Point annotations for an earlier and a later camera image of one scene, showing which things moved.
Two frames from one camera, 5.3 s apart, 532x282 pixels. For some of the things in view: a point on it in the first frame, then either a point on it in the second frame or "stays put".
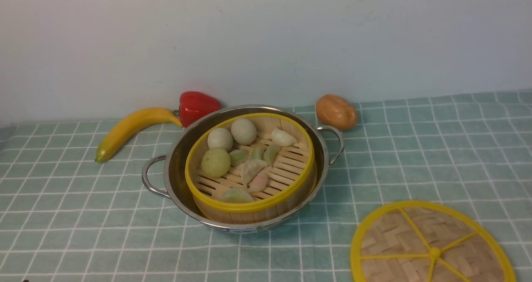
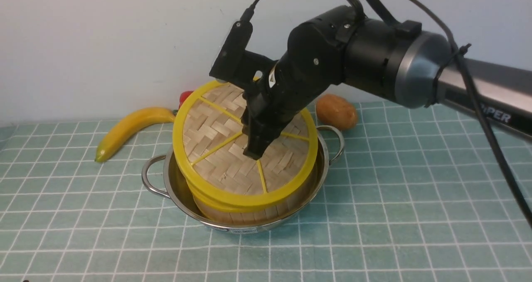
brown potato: x=334 y=111 stays put
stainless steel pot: x=165 y=174 stays put
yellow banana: x=117 y=132 stays put
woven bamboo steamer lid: x=427 y=241 to x=208 y=139
